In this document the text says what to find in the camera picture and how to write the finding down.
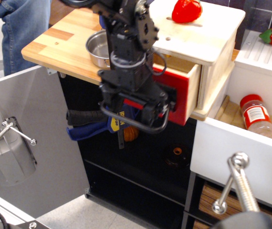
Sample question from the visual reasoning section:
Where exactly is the red front wooden drawer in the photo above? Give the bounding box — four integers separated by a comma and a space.
98, 52, 202, 135

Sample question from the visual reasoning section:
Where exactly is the blue Irwin bar clamp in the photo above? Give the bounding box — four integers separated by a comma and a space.
66, 14, 141, 150

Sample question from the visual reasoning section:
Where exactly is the red toy bell pepper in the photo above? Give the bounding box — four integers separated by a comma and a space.
172, 0, 203, 23

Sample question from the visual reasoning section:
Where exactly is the light wooden box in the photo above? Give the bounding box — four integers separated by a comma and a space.
149, 0, 245, 121

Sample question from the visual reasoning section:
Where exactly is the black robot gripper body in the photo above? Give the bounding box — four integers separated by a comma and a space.
98, 52, 176, 110

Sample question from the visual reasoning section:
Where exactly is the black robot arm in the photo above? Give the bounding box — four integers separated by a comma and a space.
64, 0, 172, 131

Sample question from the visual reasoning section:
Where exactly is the white open kitchen drawer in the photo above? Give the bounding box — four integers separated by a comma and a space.
190, 95, 272, 206

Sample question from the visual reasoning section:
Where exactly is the black toy kitchen cabinet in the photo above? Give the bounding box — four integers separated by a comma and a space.
58, 73, 272, 229

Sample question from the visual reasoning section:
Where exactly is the small orange toy pumpkin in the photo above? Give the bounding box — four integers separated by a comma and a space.
124, 126, 139, 142

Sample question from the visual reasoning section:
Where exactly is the red lid spice jar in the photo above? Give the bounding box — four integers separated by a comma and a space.
240, 94, 272, 138

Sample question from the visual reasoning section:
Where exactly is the dark round toy with orange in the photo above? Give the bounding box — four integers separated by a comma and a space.
163, 144, 192, 168

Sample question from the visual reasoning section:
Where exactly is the white dish drainer sink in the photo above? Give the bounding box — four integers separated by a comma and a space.
228, 31, 272, 115

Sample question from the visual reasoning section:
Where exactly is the person in blue jeans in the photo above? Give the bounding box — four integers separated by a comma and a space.
0, 0, 52, 76

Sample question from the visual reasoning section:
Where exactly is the silver screw clamp right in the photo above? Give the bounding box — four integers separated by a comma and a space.
211, 152, 272, 229

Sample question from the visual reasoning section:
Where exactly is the grey open cabinet door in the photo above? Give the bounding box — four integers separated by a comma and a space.
0, 66, 89, 218

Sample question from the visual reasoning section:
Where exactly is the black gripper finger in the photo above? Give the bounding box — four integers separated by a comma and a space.
101, 88, 125, 117
141, 103, 170, 126

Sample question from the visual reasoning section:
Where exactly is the stainless steel pot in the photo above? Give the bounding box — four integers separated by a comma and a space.
85, 30, 110, 69

